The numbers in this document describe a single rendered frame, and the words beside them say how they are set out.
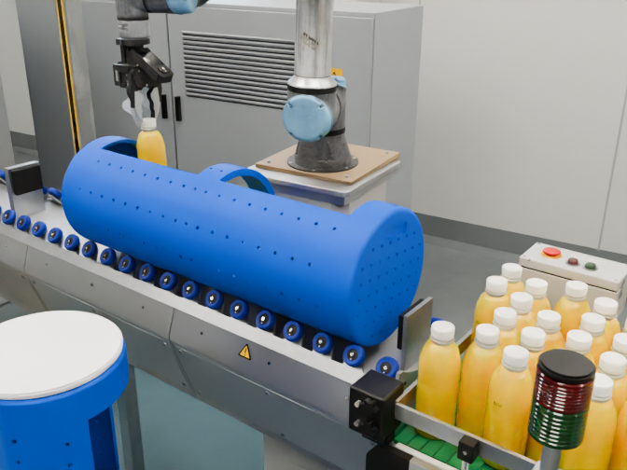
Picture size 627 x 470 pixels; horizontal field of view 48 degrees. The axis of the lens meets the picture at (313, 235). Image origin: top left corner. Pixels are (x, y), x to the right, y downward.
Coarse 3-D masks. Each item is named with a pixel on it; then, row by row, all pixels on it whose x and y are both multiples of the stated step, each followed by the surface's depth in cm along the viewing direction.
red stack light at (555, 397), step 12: (540, 372) 79; (540, 384) 79; (552, 384) 78; (564, 384) 77; (576, 384) 77; (588, 384) 77; (540, 396) 80; (552, 396) 78; (564, 396) 78; (576, 396) 78; (588, 396) 78; (552, 408) 79; (564, 408) 78; (576, 408) 78
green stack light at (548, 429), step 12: (540, 408) 80; (588, 408) 80; (528, 420) 84; (540, 420) 80; (552, 420) 79; (564, 420) 79; (576, 420) 79; (528, 432) 83; (540, 432) 81; (552, 432) 80; (564, 432) 79; (576, 432) 80; (552, 444) 80; (564, 444) 80; (576, 444) 80
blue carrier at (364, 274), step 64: (64, 192) 173; (128, 192) 160; (192, 192) 151; (256, 192) 144; (192, 256) 150; (256, 256) 138; (320, 256) 129; (384, 256) 133; (320, 320) 134; (384, 320) 139
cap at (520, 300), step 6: (516, 294) 128; (522, 294) 128; (528, 294) 127; (510, 300) 127; (516, 300) 125; (522, 300) 125; (528, 300) 125; (516, 306) 126; (522, 306) 125; (528, 306) 125
